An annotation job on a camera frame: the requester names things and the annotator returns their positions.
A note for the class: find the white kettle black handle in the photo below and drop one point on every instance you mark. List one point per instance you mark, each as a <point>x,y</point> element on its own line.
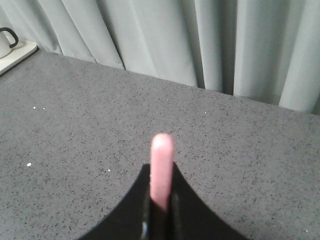
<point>5,45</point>

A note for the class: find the white tray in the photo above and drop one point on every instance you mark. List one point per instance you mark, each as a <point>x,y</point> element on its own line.
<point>17,55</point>

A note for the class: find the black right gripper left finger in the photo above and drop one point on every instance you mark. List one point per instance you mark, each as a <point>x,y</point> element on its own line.
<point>125,221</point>

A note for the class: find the grey curtain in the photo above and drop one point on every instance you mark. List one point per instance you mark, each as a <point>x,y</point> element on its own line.
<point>263,50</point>

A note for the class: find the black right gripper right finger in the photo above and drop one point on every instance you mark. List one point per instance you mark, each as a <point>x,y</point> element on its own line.
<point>190,218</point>

